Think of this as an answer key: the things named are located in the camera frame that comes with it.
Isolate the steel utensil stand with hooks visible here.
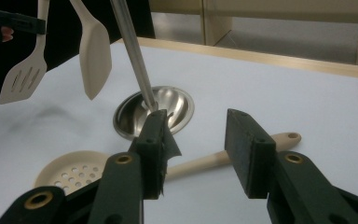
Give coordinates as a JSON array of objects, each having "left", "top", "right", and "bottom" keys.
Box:
[{"left": 109, "top": 0, "right": 196, "bottom": 142}]

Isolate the beige slotted spatula wooden handle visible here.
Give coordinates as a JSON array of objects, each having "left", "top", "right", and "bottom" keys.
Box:
[{"left": 0, "top": 0, "right": 50, "bottom": 105}]

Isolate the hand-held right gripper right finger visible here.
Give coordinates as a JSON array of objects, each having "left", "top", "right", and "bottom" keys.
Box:
[{"left": 224, "top": 108, "right": 277, "bottom": 200}]

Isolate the beige solid spatula wooden handle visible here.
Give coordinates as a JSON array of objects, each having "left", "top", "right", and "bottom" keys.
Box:
[{"left": 69, "top": 0, "right": 113, "bottom": 102}]

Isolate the beige perforated skimmer wooden handle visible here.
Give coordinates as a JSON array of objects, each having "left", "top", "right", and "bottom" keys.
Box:
[{"left": 34, "top": 132, "right": 302, "bottom": 196}]

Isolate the white table sheet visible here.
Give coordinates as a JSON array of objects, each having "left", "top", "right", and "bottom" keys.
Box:
[{"left": 0, "top": 41, "right": 358, "bottom": 224}]

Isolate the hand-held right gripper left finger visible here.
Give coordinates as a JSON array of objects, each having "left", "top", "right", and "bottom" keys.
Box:
[{"left": 134, "top": 108, "right": 183, "bottom": 201}]

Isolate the black curtain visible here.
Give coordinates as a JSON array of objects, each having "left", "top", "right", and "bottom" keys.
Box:
[{"left": 0, "top": 0, "right": 157, "bottom": 106}]

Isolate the beige wooden desk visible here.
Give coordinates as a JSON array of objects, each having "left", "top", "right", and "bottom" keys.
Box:
[{"left": 148, "top": 0, "right": 358, "bottom": 68}]

